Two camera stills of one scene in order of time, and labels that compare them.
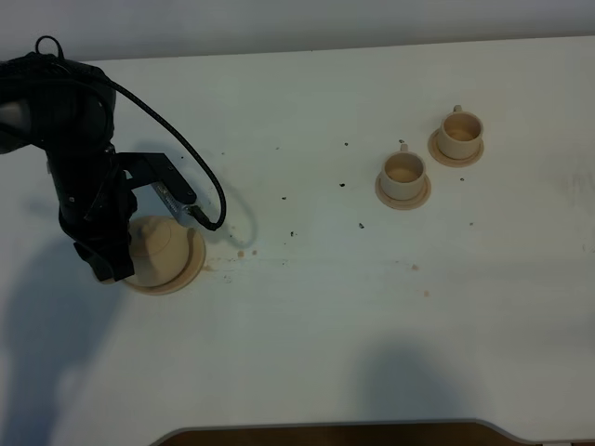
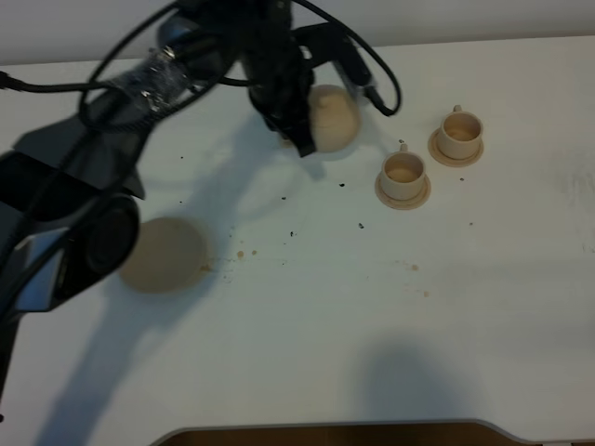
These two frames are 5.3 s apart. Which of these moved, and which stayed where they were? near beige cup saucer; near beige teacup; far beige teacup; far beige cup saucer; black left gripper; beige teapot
Moved: beige teapot; black left gripper
Stayed: near beige cup saucer; far beige cup saucer; far beige teacup; near beige teacup
